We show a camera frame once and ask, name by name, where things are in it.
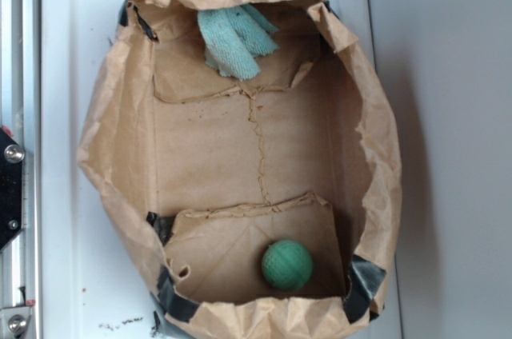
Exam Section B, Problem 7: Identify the green textured ball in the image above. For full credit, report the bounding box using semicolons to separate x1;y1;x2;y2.
262;240;314;292

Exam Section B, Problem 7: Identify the brown paper bag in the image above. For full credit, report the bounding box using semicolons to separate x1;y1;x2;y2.
78;0;402;338

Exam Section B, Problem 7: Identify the light teal cloth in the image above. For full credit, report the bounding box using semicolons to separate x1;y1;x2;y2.
198;4;278;81

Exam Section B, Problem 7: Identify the black metal corner bracket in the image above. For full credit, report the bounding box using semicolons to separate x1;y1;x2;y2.
0;127;25;252

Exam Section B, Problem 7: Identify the aluminium frame rail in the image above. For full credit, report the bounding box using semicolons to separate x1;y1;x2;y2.
1;0;42;338

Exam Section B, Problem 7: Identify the silver corner bracket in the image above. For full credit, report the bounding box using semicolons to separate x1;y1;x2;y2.
1;306;32;339

